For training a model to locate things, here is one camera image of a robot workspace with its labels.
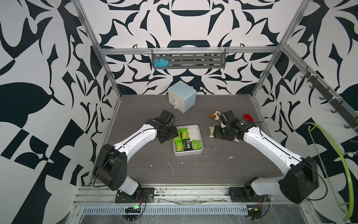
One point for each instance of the light blue drawer cabinet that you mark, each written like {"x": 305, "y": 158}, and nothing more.
{"x": 184, "y": 94}

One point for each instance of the grey hook rail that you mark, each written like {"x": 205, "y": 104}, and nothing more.
{"x": 330, "y": 96}

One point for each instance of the small white bottle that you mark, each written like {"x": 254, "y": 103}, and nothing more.
{"x": 175, "y": 104}

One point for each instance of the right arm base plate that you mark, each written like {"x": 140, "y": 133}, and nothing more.
{"x": 245, "y": 195}

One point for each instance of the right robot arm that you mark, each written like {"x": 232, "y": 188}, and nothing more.
{"x": 299, "y": 176}

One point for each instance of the black cookie packet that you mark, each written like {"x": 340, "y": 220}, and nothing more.
{"x": 188, "y": 145}

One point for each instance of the teal crocheted cloth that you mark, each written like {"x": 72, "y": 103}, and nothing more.
{"x": 160, "y": 63}

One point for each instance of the red oval object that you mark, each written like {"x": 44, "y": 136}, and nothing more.
{"x": 248, "y": 117}

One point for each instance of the white storage box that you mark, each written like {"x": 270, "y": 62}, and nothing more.
{"x": 195, "y": 138}

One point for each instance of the yellow cookie packet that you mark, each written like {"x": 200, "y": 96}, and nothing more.
{"x": 212, "y": 130}

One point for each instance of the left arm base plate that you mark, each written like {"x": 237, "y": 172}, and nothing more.
{"x": 144, "y": 194}

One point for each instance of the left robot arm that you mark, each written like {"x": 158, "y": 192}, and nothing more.
{"x": 111, "y": 167}

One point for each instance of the green cookie packet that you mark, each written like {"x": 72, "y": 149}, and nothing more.
{"x": 184, "y": 133}
{"x": 179, "y": 146}
{"x": 178, "y": 138}

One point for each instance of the brown white plush toy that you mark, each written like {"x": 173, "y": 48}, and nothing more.
{"x": 215, "y": 115}

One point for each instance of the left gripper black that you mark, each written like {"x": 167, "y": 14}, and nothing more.
{"x": 173, "y": 133}

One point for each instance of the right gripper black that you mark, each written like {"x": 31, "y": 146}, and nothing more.
{"x": 216, "y": 133}

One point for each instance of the grey wall shelf rack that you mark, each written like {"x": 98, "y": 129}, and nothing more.
{"x": 191, "y": 58}

